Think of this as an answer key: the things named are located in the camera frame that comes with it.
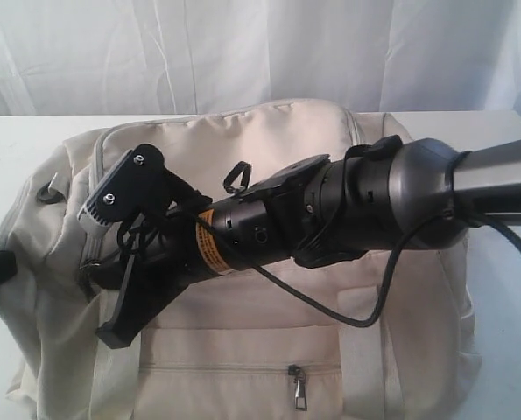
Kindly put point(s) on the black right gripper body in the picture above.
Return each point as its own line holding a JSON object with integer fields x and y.
{"x": 161, "y": 233}

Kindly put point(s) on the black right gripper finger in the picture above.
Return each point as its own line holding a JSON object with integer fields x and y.
{"x": 141, "y": 298}

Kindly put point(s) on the cream fabric duffel bag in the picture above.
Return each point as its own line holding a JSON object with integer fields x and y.
{"x": 234, "y": 347}

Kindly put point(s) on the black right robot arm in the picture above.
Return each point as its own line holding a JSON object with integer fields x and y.
{"x": 317, "y": 212}

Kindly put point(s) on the white backdrop curtain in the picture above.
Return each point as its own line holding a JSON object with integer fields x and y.
{"x": 184, "y": 57}

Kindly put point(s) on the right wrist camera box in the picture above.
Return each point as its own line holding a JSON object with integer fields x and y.
{"x": 122, "y": 189}

